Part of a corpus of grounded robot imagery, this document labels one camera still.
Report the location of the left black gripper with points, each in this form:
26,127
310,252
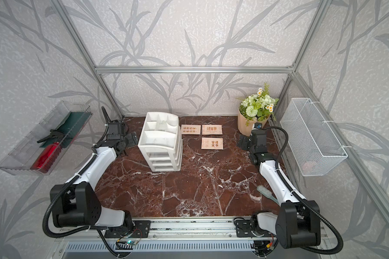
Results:
131,140

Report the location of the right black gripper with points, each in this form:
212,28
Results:
246,140

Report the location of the white plastic drawer organizer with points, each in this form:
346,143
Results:
161,142

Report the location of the pink postcard red characters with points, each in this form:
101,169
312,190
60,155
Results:
191,129

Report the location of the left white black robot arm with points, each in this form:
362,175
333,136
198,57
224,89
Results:
74,205

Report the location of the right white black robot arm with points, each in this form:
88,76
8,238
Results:
298,222

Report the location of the beige flower pot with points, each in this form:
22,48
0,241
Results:
245,125

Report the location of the white green artificial flowers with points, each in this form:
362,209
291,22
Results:
260,106

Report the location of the pink object in basket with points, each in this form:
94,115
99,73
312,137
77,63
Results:
309,166

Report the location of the green cloth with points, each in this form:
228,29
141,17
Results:
71,125

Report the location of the black clamp tool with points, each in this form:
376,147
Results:
54,136

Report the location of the red brush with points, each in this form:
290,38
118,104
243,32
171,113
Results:
47,158

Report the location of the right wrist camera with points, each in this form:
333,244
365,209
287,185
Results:
258,126

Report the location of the white wire mesh basket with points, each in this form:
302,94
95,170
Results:
311,137

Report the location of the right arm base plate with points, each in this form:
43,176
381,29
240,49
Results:
250,228

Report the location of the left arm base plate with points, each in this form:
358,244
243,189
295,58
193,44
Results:
139,229

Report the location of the clear plastic wall tray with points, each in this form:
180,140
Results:
39,152

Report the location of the aluminium front rail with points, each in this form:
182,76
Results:
193,228

